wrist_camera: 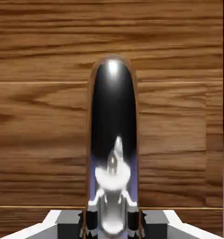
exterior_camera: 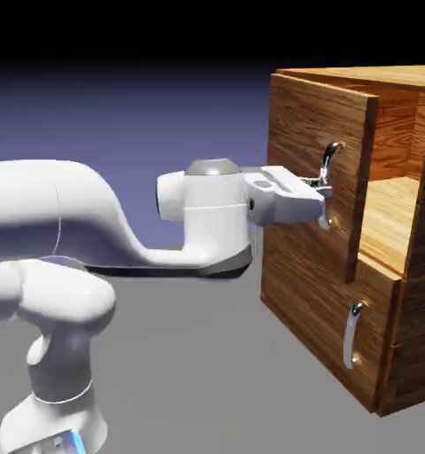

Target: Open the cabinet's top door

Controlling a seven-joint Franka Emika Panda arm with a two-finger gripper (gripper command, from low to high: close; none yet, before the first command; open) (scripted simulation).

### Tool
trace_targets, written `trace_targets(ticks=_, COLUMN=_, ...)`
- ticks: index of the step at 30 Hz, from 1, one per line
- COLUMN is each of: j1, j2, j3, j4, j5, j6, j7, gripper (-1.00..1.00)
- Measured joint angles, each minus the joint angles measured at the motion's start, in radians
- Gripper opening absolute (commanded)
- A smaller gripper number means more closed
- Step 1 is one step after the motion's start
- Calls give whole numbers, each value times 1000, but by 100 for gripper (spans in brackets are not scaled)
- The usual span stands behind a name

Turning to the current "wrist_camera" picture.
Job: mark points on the wooden cabinet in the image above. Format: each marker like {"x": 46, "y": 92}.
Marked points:
{"x": 214, "y": 56}

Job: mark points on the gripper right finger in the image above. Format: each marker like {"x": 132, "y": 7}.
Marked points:
{"x": 156, "y": 226}

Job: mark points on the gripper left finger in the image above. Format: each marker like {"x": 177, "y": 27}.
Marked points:
{"x": 68, "y": 226}

